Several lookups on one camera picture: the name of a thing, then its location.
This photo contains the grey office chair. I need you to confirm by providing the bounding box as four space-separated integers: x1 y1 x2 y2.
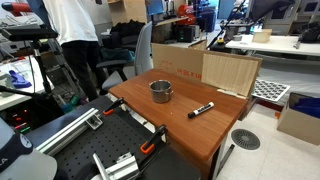
97 22 153 91

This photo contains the person in white shirt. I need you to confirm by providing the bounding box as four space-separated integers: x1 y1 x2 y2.
27 0 106 101

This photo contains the black perforated breadboard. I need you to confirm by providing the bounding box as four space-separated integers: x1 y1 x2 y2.
55 115 165 180

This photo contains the black Expo dry-erase marker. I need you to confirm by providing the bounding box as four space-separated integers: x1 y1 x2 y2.
187 102 214 119

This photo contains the black orange clamp near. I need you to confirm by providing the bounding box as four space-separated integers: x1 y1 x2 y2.
140 124 167 155

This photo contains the small wooden box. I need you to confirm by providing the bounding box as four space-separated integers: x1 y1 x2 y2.
252 29 272 43

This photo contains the round floor drain grate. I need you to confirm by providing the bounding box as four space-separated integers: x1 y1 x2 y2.
231 129 260 150

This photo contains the white background table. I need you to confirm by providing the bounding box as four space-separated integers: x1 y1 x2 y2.
226 35 320 57

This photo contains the grey robot base cover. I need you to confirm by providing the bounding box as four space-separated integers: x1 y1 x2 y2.
0 119 57 180

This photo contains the long aluminium extrusion rail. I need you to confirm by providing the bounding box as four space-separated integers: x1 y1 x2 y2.
36 108 103 156

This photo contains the silver metal pot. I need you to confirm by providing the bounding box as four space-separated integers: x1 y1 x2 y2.
149 80 173 103

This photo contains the checkerboard calibration board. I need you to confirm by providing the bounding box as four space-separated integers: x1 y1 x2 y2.
252 79 290 102

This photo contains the blue glove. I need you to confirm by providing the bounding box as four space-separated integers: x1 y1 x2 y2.
9 70 31 89

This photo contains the black orange clamp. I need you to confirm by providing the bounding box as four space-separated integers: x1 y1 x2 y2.
102 97 125 116
140 124 167 155

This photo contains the short aluminium extrusion bracket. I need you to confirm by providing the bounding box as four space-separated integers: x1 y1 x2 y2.
91 152 140 180

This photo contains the black orange clamp far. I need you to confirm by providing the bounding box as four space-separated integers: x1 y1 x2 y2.
102 97 125 116

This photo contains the cardboard box with blue contents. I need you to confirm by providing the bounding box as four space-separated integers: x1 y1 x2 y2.
277 92 320 145

